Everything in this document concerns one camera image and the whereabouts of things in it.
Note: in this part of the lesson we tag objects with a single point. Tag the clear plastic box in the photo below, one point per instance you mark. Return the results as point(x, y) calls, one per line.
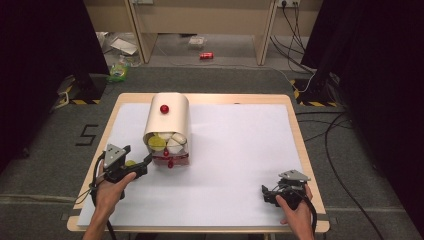
point(196, 41)

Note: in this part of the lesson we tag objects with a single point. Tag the black base with hazard tape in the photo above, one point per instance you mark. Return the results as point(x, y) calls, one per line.
point(85, 91)
point(311, 95)

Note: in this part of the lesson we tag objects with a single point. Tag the white plastic bags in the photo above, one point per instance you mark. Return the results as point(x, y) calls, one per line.
point(115, 44)

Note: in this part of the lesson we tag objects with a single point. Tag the beige wooden desk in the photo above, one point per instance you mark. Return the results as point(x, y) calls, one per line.
point(200, 16)

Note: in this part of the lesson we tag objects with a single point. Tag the person's left hand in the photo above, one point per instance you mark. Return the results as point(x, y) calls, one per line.
point(110, 195)

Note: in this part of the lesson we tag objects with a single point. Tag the small yellow-green round piece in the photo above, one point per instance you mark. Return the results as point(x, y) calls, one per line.
point(130, 163)

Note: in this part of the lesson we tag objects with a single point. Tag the red drink can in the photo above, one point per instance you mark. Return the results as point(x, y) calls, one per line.
point(206, 55)

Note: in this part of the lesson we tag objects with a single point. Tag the person's right hand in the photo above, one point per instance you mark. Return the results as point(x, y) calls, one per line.
point(300, 220)

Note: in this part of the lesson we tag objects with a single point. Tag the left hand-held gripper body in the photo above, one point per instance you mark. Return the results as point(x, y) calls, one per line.
point(115, 160)

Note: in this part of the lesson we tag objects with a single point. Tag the white table sheet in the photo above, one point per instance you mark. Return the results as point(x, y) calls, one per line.
point(233, 160)

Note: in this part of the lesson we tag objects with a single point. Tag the cream container with red knob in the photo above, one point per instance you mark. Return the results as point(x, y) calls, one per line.
point(168, 116)

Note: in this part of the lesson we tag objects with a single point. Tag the yellow round piece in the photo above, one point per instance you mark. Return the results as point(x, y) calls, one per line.
point(156, 143)

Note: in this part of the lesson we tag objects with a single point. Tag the white rounded piece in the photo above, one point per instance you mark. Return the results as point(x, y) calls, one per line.
point(174, 147)
point(165, 135)
point(179, 138)

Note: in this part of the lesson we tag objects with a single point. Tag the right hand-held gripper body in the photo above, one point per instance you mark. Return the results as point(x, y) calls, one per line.
point(290, 190)

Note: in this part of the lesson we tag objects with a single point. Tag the black curtain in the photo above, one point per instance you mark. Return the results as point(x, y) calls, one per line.
point(383, 83)
point(43, 66)

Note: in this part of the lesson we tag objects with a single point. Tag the white wall socket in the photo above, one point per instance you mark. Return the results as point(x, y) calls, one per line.
point(288, 2)

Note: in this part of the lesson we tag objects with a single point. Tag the green packet on floor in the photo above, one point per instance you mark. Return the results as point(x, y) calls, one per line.
point(118, 71)

